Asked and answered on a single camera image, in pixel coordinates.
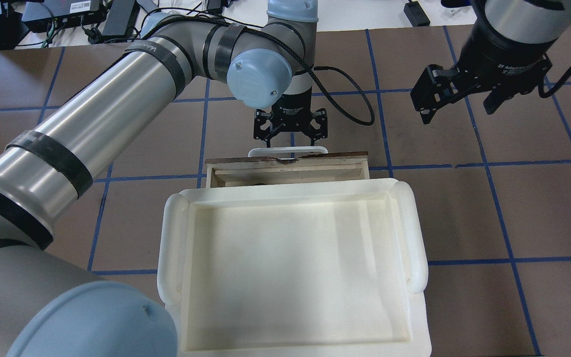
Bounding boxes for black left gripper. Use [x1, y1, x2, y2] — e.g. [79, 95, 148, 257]
[252, 89, 328, 148]

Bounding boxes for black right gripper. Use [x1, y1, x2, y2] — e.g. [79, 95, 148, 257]
[410, 22, 553, 125]

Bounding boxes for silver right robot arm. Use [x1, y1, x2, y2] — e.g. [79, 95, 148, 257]
[410, 0, 571, 125]

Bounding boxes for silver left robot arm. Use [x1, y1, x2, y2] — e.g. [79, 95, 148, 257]
[0, 0, 319, 357]

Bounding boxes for black power brick top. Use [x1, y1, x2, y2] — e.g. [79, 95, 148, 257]
[403, 0, 431, 27]

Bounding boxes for white foam box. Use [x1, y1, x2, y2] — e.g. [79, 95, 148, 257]
[157, 178, 431, 357]

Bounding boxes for black power adapter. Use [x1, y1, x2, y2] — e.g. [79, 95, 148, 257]
[101, 0, 140, 42]

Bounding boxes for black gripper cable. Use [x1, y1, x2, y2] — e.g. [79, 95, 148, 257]
[310, 65, 376, 126]

